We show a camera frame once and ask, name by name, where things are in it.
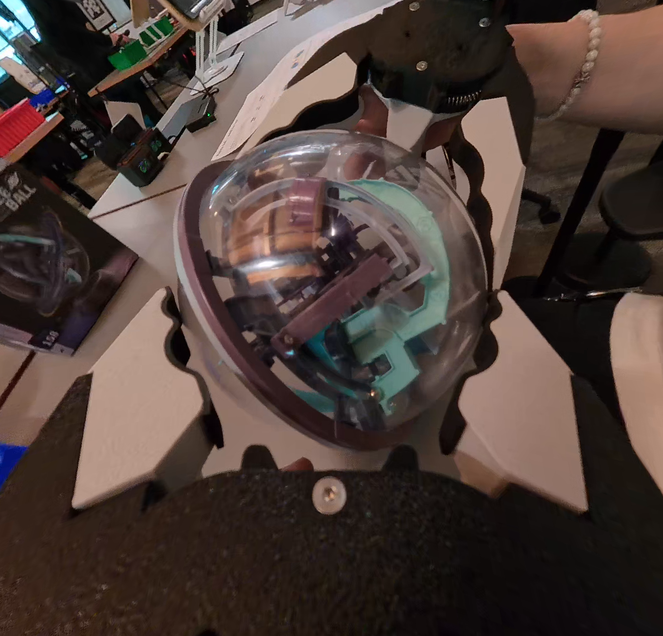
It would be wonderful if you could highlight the red storage bin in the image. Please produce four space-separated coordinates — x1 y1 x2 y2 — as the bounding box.
0 97 46 157

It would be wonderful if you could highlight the clear plastic maze ball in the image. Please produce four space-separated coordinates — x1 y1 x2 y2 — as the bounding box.
173 130 490 450

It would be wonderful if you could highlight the small black box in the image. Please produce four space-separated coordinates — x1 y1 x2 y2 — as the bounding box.
185 97 217 133

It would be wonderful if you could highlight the blue plastic bin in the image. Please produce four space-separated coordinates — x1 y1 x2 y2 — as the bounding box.
0 444 29 492

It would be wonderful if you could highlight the person's right hand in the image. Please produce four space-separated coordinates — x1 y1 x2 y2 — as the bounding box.
355 84 463 159

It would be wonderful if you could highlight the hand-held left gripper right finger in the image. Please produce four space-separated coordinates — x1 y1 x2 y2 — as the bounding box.
439 290 589 515

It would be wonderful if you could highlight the person's right forearm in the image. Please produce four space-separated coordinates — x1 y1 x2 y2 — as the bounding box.
505 6 663 134

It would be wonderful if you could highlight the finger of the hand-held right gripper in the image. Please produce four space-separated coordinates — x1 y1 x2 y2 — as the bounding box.
236 0 397 155
455 66 537 291

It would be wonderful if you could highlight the small printed tag marker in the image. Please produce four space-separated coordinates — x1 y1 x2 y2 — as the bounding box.
78 0 117 30

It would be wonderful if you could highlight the black charging case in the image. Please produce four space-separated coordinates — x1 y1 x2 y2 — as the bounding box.
96 115 174 187

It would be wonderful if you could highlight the dark maze ball box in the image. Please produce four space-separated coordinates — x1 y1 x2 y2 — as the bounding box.
0 162 140 357

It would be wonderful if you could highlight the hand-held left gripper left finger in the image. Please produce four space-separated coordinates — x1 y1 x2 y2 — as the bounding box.
71 287 224 510

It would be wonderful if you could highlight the green storage bin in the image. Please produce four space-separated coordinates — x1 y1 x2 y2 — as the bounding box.
108 17 174 72

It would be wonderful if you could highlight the white pearl bracelet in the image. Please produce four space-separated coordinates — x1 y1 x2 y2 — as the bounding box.
539 9 604 121

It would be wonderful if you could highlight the white paper sheet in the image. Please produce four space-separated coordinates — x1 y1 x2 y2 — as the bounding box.
211 25 363 162

